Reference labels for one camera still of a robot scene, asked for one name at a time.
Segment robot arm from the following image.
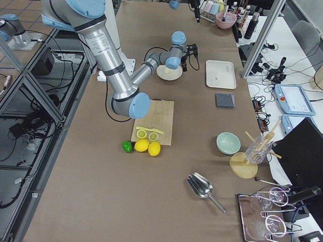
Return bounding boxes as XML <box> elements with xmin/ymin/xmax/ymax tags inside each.
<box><xmin>169</xmin><ymin>0</ymin><xmax>200</xmax><ymax>23</ymax></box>
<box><xmin>41</xmin><ymin>1</ymin><xmax>188</xmax><ymax>119</ymax></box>

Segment black tray with glasses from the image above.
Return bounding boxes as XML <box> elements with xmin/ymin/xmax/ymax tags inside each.
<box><xmin>237</xmin><ymin>187</ymin><xmax>303</xmax><ymax>241</ymax></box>

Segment steel muddler black tip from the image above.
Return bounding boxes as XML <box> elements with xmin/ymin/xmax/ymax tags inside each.
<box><xmin>222</xmin><ymin>5</ymin><xmax>229</xmax><ymax>22</ymax></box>

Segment wooden cutting board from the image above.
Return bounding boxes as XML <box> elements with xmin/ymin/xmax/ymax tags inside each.
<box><xmin>131</xmin><ymin>100</ymin><xmax>174</xmax><ymax>146</ymax></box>

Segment whole lemon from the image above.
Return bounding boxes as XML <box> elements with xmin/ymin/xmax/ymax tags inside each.
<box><xmin>148</xmin><ymin>141</ymin><xmax>161</xmax><ymax>157</ymax></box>
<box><xmin>134</xmin><ymin>139</ymin><xmax>150</xmax><ymax>152</ymax></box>

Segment wooden glass stand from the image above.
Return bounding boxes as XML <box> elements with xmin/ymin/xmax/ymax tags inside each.
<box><xmin>230</xmin><ymin>120</ymin><xmax>282</xmax><ymax>178</ymax></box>

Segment clear glass on stand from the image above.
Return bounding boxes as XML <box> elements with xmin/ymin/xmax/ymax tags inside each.
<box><xmin>246</xmin><ymin>137</ymin><xmax>272</xmax><ymax>164</ymax></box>

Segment pink bowl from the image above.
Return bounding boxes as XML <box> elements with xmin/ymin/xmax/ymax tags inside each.
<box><xmin>216</xmin><ymin>12</ymin><xmax>237</xmax><ymax>30</ymax></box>

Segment lemon half lower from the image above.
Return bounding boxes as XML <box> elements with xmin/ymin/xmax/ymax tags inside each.
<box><xmin>136</xmin><ymin>130</ymin><xmax>148</xmax><ymax>139</ymax></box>

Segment grey folded cloth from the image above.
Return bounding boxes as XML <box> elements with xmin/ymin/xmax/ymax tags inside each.
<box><xmin>215</xmin><ymin>93</ymin><xmax>235</xmax><ymax>109</ymax></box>

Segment upper teach pendant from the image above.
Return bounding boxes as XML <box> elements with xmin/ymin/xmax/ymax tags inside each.
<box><xmin>274</xmin><ymin>84</ymin><xmax>315</xmax><ymax>116</ymax></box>

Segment lemon half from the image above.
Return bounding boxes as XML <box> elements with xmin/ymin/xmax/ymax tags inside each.
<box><xmin>136</xmin><ymin>130</ymin><xmax>148</xmax><ymax>139</ymax></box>
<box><xmin>148</xmin><ymin>132</ymin><xmax>159</xmax><ymax>142</ymax></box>

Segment teach pendant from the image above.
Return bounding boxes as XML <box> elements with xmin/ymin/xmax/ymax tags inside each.
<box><xmin>274</xmin><ymin>84</ymin><xmax>315</xmax><ymax>116</ymax></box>
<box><xmin>281</xmin><ymin>114</ymin><xmax>315</xmax><ymax>135</ymax></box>

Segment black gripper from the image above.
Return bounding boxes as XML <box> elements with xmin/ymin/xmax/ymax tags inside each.
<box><xmin>182</xmin><ymin>10</ymin><xmax>200</xmax><ymax>72</ymax></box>

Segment pink cup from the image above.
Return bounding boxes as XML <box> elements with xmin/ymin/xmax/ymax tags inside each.
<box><xmin>203</xmin><ymin>1</ymin><xmax>213</xmax><ymax>13</ymax></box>

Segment lower teach pendant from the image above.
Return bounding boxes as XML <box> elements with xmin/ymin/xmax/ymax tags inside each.
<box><xmin>281</xmin><ymin>114</ymin><xmax>315</xmax><ymax>135</ymax></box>

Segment steel ice scoop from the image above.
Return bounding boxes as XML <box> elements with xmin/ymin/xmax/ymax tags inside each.
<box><xmin>186</xmin><ymin>172</ymin><xmax>226</xmax><ymax>213</ymax></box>

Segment clear ice cubes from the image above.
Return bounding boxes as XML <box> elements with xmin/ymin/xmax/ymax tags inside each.
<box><xmin>218</xmin><ymin>13</ymin><xmax>236</xmax><ymax>23</ymax></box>

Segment light blue cup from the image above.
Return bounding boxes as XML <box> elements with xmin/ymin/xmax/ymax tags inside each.
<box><xmin>209</xmin><ymin>3</ymin><xmax>219</xmax><ymax>15</ymax></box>

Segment white rabbit tray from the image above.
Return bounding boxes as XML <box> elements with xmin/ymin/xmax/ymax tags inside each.
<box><xmin>206</xmin><ymin>60</ymin><xmax>237</xmax><ymax>90</ymax></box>

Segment aluminium frame post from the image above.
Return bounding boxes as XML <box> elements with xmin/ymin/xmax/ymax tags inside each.
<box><xmin>241</xmin><ymin>0</ymin><xmax>286</xmax><ymax>79</ymax></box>

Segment black thermos bottle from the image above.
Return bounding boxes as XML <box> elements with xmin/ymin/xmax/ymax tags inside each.
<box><xmin>244</xmin><ymin>12</ymin><xmax>260</xmax><ymax>39</ymax></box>

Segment yellow plastic knife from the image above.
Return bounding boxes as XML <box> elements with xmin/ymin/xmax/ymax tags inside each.
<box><xmin>135</xmin><ymin>126</ymin><xmax>164</xmax><ymax>134</ymax></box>

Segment green bowl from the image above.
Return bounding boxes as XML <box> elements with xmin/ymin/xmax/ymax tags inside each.
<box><xmin>216</xmin><ymin>132</ymin><xmax>241</xmax><ymax>155</ymax></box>

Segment lemon half upper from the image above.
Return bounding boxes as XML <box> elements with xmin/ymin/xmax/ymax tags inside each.
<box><xmin>148</xmin><ymin>132</ymin><xmax>159</xmax><ymax>142</ymax></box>

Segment grey-white plate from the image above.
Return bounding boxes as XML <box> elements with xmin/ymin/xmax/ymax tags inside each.
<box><xmin>156</xmin><ymin>65</ymin><xmax>183</xmax><ymax>81</ymax></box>

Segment green lime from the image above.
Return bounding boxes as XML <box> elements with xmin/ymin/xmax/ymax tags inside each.
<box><xmin>122</xmin><ymin>141</ymin><xmax>133</xmax><ymax>153</ymax></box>

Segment whole lemon upper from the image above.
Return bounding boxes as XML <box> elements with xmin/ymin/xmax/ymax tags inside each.
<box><xmin>148</xmin><ymin>141</ymin><xmax>161</xmax><ymax>157</ymax></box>

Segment whole lemon lower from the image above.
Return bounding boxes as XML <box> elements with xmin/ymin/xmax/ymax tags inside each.
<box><xmin>134</xmin><ymin>139</ymin><xmax>150</xmax><ymax>152</ymax></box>

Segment yellow cup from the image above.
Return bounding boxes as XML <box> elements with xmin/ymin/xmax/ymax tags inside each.
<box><xmin>218</xmin><ymin>0</ymin><xmax>225</xmax><ymax>12</ymax></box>

